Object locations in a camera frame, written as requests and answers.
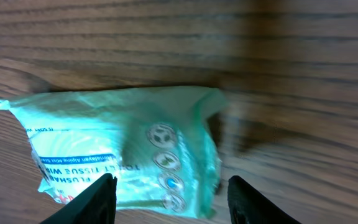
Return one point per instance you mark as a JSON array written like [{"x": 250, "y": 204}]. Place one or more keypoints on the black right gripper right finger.
[{"x": 248, "y": 206}]

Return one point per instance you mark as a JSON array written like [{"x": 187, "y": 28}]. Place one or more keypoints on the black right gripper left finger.
[{"x": 95, "y": 205}]

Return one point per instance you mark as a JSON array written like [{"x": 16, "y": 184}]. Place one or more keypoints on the teal wet wipes pack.
[{"x": 155, "y": 141}]

